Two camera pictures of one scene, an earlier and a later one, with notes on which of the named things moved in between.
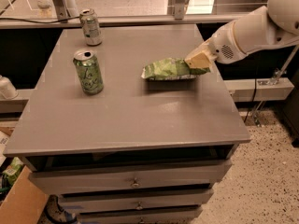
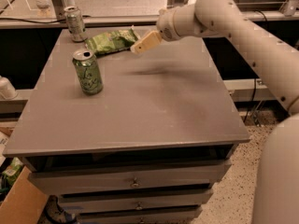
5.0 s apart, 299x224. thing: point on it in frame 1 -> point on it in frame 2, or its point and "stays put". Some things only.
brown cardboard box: [25, 203] stays put
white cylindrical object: [7, 91] stays put
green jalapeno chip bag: [173, 68] -> [113, 41]
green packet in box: [12, 170] stays put
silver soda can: [91, 27] -> [76, 23]
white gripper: [223, 47] -> [165, 26]
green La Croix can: [89, 71] stays put
